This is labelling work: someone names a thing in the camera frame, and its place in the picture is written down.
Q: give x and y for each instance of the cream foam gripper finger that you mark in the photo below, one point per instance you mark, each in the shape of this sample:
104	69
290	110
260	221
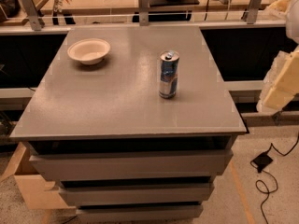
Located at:
286	85

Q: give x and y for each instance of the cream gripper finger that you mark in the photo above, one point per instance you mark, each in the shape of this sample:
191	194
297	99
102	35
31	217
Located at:
280	6

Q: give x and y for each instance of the blue silver redbull can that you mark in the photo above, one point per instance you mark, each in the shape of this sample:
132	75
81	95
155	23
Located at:
168	74

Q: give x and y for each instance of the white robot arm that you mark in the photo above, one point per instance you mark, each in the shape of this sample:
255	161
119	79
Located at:
292	24

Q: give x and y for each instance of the grey drawer cabinet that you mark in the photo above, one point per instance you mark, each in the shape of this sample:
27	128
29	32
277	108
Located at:
119	150

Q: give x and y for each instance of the white paper bowl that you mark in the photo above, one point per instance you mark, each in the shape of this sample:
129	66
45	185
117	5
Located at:
89	51

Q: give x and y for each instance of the cardboard box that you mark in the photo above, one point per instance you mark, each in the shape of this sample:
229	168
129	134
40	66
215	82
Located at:
37	193

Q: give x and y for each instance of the right metal bracket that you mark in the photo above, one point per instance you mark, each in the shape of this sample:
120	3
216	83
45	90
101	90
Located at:
251	12

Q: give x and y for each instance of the metal bracket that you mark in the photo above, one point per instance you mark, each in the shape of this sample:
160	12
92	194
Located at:
143	12
32	14
251	12

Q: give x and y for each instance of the black power adapter with cable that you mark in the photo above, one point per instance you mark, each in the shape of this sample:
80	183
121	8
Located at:
259	163

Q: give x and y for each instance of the middle metal bracket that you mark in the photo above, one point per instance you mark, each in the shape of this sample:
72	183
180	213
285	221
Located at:
143	12

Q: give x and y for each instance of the left metal bracket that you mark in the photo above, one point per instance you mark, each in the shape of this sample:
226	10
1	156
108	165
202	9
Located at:
32	14

